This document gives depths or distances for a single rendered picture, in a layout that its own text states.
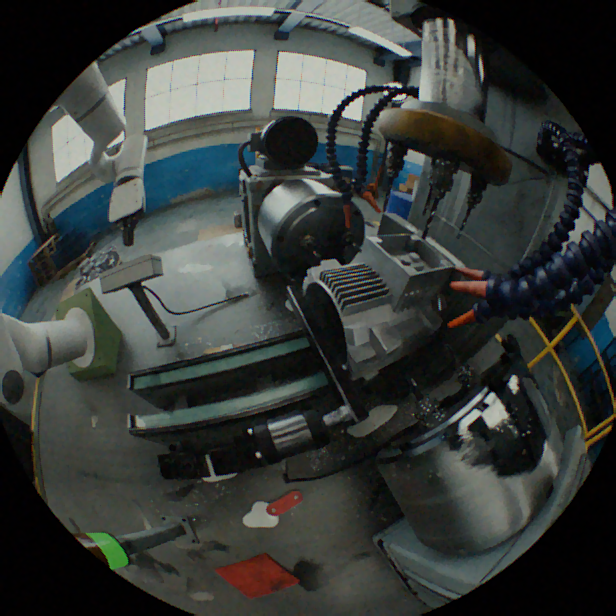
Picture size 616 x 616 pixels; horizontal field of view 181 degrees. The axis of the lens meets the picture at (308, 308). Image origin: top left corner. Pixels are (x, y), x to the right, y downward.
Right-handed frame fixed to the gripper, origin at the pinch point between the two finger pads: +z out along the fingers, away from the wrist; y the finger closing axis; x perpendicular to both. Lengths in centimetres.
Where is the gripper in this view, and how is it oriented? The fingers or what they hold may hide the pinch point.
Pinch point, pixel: (128, 237)
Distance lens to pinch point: 57.3
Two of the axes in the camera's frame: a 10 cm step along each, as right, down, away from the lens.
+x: -3.5, -1.4, 9.3
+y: 9.2, -2.3, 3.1
